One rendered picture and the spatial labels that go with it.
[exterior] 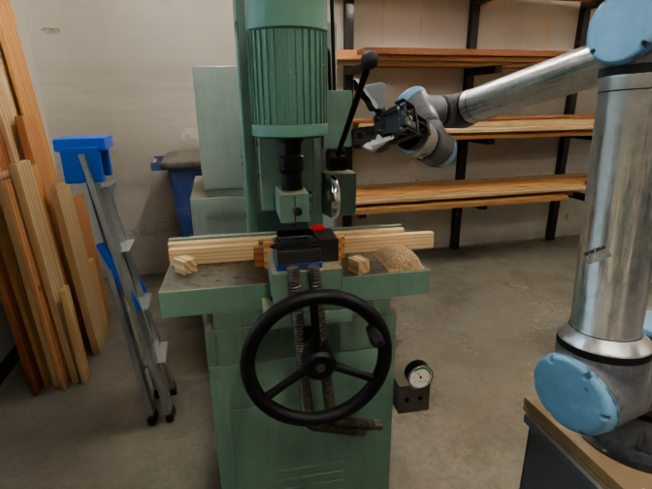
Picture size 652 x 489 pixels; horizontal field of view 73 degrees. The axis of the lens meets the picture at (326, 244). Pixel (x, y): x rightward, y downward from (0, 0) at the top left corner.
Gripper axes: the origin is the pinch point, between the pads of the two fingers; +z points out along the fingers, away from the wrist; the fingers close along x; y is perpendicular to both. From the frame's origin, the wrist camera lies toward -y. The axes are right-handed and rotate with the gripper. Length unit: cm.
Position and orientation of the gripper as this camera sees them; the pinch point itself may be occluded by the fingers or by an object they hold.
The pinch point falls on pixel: (354, 113)
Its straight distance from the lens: 95.6
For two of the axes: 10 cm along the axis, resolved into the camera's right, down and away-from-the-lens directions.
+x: 1.0, 9.8, -2.0
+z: -6.5, -0.9, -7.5
